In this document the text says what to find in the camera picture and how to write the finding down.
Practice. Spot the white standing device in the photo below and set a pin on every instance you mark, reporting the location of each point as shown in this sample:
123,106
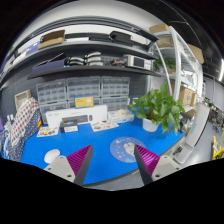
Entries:
194,134

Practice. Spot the illustrated card middle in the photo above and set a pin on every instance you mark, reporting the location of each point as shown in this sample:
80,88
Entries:
103,125

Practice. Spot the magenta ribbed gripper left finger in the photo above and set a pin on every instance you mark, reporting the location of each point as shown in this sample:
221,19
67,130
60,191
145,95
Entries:
73,167

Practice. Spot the dark blue box on shelf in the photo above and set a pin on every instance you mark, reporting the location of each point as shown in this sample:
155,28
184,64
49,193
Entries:
48,66

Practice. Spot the grey drawer organizer left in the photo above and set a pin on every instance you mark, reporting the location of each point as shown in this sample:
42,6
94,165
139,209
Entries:
51,91

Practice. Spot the illustrated card left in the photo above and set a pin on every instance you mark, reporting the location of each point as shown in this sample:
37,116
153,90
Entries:
47,131

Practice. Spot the illustrated card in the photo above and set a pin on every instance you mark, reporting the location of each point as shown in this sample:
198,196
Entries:
103,125
47,131

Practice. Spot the cardboard box on top shelf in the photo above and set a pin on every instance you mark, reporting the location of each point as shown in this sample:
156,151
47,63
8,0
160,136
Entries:
52,38

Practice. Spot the white flat box right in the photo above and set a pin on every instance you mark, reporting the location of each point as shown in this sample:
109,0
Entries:
120,116

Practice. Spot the dark wall shelf unit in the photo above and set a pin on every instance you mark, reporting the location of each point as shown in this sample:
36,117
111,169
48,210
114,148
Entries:
84,37

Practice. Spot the grey drawer organizer middle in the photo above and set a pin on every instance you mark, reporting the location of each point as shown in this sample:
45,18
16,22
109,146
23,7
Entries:
83,86

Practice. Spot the yellow card sign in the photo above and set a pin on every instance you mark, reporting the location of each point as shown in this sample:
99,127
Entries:
82,102

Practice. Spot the long white keyboard box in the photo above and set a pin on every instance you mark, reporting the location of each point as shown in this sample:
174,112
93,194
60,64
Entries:
84,115

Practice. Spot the round blue mouse pad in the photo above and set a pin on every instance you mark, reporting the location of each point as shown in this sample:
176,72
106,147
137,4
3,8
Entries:
122,148

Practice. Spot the white metal storage rack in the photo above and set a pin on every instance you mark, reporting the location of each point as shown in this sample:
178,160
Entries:
181,63

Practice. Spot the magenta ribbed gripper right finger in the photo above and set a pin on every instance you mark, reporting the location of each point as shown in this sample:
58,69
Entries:
153,167

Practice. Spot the white computer mouse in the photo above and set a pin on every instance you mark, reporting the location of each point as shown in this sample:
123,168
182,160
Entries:
51,155

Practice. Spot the grey drawer organizer right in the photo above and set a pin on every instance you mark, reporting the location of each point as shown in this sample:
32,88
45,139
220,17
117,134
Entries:
114,86

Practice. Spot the small black box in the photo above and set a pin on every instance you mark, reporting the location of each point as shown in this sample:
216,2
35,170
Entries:
68,126

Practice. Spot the patterned fabric bag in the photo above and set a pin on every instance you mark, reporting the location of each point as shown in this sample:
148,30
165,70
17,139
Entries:
26,123

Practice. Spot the grey drawer organizer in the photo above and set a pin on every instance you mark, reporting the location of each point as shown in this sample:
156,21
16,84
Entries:
51,91
83,86
114,86

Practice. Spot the green potted plant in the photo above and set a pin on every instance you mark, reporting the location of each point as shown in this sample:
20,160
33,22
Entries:
158,108

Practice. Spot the white electronic instrument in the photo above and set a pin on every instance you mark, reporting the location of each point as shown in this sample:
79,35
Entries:
137,62

